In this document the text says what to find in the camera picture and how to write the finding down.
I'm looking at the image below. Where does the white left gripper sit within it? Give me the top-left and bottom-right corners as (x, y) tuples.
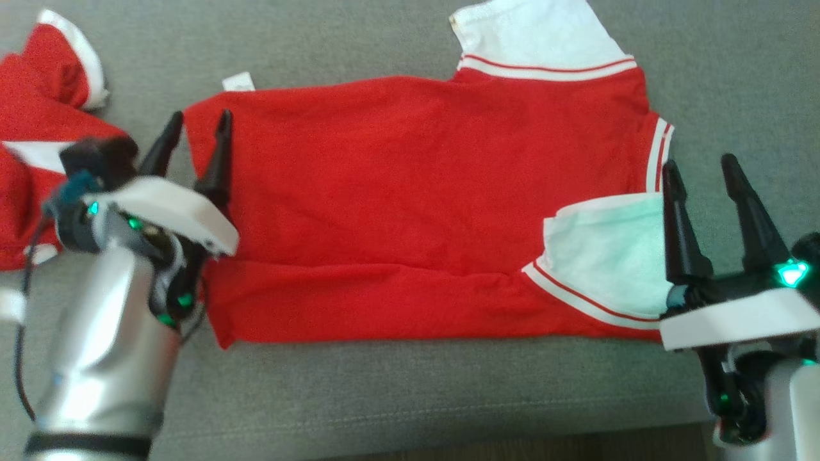
(83, 109), (240, 258)

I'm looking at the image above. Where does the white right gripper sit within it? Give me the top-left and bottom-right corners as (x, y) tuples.
(660, 153), (820, 352)

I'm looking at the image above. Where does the red shirt with white sleeves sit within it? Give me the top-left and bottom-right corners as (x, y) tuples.
(183, 0), (675, 350)

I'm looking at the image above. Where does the grey fabric sofa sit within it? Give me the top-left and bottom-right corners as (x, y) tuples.
(0, 0), (820, 461)

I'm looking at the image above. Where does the blue left camera cable plug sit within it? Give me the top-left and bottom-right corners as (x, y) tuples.
(60, 172), (104, 207)

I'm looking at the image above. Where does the white paper cable tag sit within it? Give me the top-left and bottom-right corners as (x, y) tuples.
(0, 288), (28, 325)

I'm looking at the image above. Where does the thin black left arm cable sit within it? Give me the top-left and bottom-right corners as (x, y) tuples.
(13, 200), (65, 423)

